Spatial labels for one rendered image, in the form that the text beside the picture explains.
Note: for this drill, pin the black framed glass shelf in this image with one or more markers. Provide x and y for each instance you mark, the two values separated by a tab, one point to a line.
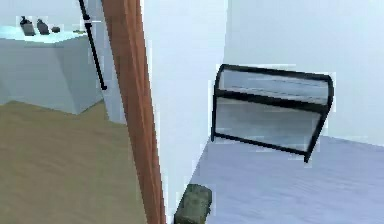
266	123

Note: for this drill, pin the pale grey fridge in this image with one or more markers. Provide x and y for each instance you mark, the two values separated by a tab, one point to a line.
111	86

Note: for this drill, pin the dark green block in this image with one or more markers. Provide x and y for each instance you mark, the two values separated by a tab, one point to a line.
194	205

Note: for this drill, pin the pale grey counter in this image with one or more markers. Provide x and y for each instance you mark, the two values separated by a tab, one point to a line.
43	70

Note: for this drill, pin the small black dish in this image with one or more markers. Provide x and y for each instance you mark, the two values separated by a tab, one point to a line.
55	29

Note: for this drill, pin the black bottle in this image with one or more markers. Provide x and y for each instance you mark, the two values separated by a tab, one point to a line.
42	27
27	27

